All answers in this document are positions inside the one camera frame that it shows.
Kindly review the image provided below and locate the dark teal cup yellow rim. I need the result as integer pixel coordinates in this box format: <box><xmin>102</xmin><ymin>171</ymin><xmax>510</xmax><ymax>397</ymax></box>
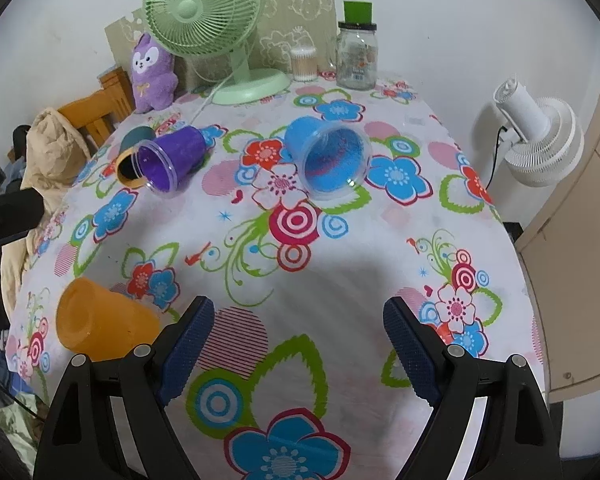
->
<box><xmin>116</xmin><ymin>127</ymin><xmax>156</xmax><ymax>188</ymax></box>

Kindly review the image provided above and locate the black fan cable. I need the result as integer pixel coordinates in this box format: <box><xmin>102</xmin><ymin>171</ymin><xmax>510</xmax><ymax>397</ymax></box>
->
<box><xmin>480</xmin><ymin>125</ymin><xmax>511</xmax><ymax>191</ymax></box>

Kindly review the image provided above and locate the beige wooden door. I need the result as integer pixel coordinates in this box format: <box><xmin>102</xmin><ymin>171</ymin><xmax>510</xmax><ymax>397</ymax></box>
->
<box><xmin>515</xmin><ymin>35</ymin><xmax>600</xmax><ymax>406</ymax></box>

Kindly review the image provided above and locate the blue plastic cup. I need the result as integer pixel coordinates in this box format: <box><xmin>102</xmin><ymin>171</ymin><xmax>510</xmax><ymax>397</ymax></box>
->
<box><xmin>283</xmin><ymin>117</ymin><xmax>372</xmax><ymax>202</ymax></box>

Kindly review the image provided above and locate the green desk fan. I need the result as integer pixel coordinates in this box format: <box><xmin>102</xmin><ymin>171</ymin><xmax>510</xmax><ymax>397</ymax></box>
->
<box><xmin>144</xmin><ymin>0</ymin><xmax>293</xmax><ymax>106</ymax></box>

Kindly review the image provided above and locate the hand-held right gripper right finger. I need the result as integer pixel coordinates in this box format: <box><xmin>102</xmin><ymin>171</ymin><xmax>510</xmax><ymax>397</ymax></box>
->
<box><xmin>382</xmin><ymin>296</ymin><xmax>563</xmax><ymax>480</ymax></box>

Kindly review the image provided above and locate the purple plush toy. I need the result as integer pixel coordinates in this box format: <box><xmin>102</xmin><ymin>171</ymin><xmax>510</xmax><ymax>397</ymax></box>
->
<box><xmin>130</xmin><ymin>32</ymin><xmax>177</xmax><ymax>113</ymax></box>

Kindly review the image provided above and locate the wooden chair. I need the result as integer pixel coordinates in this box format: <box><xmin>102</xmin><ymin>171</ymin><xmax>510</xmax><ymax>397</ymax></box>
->
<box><xmin>57</xmin><ymin>66</ymin><xmax>133</xmax><ymax>148</ymax></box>

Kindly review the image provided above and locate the white clip fan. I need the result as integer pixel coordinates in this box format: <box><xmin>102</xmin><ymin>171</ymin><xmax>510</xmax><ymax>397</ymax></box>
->
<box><xmin>494</xmin><ymin>77</ymin><xmax>585</xmax><ymax>188</ymax></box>

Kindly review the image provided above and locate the cotton swab container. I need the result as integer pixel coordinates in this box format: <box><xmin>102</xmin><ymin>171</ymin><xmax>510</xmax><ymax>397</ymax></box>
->
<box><xmin>290</xmin><ymin>46</ymin><xmax>319</xmax><ymax>82</ymax></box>

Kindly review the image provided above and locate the glass jar black lid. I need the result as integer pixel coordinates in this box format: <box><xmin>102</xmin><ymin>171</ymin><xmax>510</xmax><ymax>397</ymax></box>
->
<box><xmin>336</xmin><ymin>21</ymin><xmax>378</xmax><ymax>91</ymax></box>

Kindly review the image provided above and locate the orange plastic cup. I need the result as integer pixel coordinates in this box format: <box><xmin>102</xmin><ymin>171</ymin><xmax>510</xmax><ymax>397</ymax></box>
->
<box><xmin>55</xmin><ymin>277</ymin><xmax>163</xmax><ymax>363</ymax></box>

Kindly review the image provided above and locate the green box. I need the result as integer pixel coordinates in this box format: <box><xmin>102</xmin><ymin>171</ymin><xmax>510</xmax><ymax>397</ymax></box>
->
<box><xmin>343</xmin><ymin>0</ymin><xmax>373</xmax><ymax>25</ymax></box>

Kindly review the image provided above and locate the floral tablecloth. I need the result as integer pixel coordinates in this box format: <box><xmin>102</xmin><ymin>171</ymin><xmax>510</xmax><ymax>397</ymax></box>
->
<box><xmin>5</xmin><ymin>70</ymin><xmax>546</xmax><ymax>480</ymax></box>

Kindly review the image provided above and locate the beige blanket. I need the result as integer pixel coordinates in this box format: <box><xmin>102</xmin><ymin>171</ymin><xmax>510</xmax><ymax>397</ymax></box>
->
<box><xmin>0</xmin><ymin>107</ymin><xmax>93</xmax><ymax>281</ymax></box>

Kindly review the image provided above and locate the beige printed board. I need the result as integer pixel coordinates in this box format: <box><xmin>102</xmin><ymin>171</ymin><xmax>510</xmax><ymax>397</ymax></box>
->
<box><xmin>104</xmin><ymin>0</ymin><xmax>337</xmax><ymax>96</ymax></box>

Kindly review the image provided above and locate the purple plastic cup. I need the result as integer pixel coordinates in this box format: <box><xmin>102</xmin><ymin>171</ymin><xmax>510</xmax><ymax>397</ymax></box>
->
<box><xmin>137</xmin><ymin>126</ymin><xmax>204</xmax><ymax>196</ymax></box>

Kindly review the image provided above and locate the white fan power cord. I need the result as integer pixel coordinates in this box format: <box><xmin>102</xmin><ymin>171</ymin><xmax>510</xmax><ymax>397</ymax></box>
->
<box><xmin>187</xmin><ymin>67</ymin><xmax>236</xmax><ymax>128</ymax></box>

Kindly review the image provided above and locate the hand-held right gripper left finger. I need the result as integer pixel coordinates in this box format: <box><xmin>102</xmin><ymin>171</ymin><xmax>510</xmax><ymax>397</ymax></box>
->
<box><xmin>32</xmin><ymin>296</ymin><xmax>216</xmax><ymax>480</ymax></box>

